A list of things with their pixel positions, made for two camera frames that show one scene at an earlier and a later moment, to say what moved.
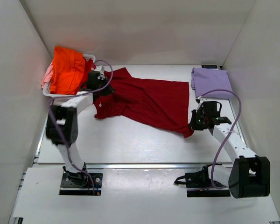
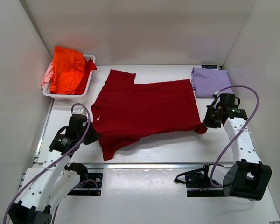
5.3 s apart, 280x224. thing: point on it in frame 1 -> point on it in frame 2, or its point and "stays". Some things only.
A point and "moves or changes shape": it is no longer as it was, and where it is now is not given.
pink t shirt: [48, 75] stays
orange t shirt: [68, 68] stays
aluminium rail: [154, 165] stays
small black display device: [209, 66] stays
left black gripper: [106, 91] -> [91, 136]
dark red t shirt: [162, 104] moves or changes shape
